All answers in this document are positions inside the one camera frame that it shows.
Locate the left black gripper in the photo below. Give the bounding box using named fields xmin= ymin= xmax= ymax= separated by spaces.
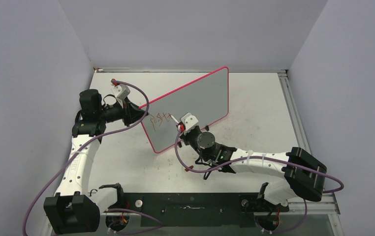
xmin=98 ymin=96 xmax=148 ymax=127

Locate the red marker cap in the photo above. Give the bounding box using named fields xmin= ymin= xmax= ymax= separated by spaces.
xmin=185 ymin=166 xmax=193 ymax=172

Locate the pink framed whiteboard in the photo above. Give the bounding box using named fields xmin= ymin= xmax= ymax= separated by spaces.
xmin=141 ymin=66 xmax=229 ymax=153

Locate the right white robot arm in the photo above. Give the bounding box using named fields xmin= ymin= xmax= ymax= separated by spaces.
xmin=175 ymin=124 xmax=327 ymax=210

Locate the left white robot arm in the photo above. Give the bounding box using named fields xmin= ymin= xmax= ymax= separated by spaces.
xmin=43 ymin=85 xmax=145 ymax=235

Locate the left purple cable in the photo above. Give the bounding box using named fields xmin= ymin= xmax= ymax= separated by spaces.
xmin=22 ymin=79 xmax=150 ymax=236

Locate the purple cable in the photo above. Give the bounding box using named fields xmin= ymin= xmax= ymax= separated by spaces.
xmin=22 ymin=79 xmax=150 ymax=236
xmin=174 ymin=128 xmax=344 ymax=234

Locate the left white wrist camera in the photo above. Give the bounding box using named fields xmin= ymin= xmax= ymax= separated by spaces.
xmin=111 ymin=84 xmax=130 ymax=101

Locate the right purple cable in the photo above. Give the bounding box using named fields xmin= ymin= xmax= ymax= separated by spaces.
xmin=174 ymin=128 xmax=344 ymax=234

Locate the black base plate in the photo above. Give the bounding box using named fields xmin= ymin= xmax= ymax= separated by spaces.
xmin=111 ymin=193 xmax=289 ymax=227

